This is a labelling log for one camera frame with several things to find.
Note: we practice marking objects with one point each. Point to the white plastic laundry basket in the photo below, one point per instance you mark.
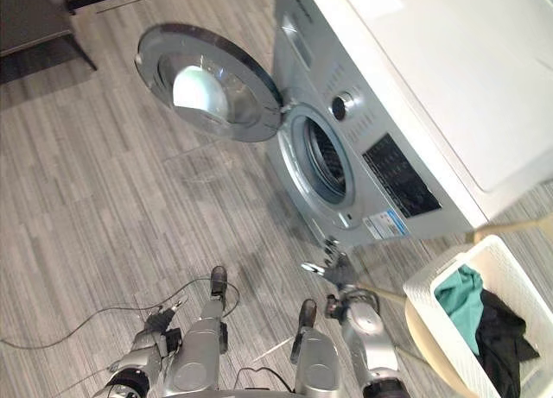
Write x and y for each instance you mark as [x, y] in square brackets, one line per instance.
[497, 260]

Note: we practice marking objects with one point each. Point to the silver detergent drawer front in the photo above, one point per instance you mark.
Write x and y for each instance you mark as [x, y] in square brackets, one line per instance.
[298, 39]

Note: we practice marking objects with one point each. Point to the dark grey cabinet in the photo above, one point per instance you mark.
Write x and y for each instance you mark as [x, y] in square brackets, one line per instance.
[34, 27]

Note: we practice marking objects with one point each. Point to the black garment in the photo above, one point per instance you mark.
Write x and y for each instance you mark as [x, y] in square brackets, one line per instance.
[501, 333]

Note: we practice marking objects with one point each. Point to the round silver control dial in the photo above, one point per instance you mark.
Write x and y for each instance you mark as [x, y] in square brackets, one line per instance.
[343, 105]

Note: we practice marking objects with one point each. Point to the silver robot leg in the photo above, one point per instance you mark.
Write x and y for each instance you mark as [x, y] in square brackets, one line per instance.
[313, 355]
[203, 342]

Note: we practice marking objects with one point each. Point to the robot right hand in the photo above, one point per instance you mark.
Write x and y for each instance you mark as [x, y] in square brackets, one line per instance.
[341, 273]

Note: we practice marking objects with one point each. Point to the silver robot right leg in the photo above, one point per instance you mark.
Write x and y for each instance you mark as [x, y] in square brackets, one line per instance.
[313, 355]

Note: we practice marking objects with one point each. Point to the blue white energy label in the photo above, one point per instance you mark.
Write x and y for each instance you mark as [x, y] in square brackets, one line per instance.
[386, 224]

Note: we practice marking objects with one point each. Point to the silver robot left leg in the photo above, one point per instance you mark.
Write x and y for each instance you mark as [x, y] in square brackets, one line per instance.
[203, 342]

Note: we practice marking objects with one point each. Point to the green garment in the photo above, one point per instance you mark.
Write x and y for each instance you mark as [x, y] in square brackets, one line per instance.
[460, 298]

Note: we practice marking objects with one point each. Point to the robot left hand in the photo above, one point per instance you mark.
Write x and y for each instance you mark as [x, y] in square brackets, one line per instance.
[160, 318]

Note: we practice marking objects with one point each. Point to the round washing machine door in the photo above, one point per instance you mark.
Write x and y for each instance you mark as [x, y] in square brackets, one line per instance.
[242, 70]

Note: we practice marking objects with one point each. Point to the black washer display panel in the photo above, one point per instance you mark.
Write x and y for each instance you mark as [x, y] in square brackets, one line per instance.
[399, 175]

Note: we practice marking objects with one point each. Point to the silver front-loading washing machine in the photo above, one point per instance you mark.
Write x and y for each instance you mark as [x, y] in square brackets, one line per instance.
[389, 113]

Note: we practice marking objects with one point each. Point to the beige wooden stool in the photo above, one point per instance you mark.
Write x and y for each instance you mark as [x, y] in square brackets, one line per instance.
[418, 333]

